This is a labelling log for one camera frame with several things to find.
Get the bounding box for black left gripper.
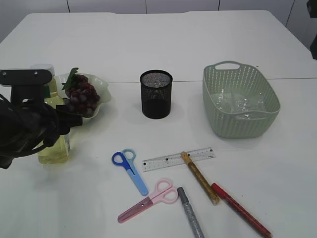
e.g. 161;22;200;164
0;69;83;169

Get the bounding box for pink scissors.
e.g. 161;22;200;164
117;178;178;224

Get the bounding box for clear plastic ruler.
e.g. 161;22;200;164
142;147;216;172

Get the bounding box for blue scissors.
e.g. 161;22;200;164
111;148;149;196

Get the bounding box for purple grape bunch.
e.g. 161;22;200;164
62;67;100;118

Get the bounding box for silver glitter pen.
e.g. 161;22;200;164
177;187;205;238

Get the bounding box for yellow oil bottle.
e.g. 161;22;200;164
31;64;70;164

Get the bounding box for pale green wavy plate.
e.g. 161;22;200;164
54;72;111;124

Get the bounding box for gold glitter pen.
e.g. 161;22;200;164
181;152;220;205

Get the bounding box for red glitter pen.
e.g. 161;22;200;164
211;183;273;238

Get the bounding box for green plastic basket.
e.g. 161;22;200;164
203;61;281;139

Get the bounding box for black mesh pen holder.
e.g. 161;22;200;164
140;69;173;119

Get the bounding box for clear plastic sheet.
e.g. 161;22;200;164
211;89;267;119

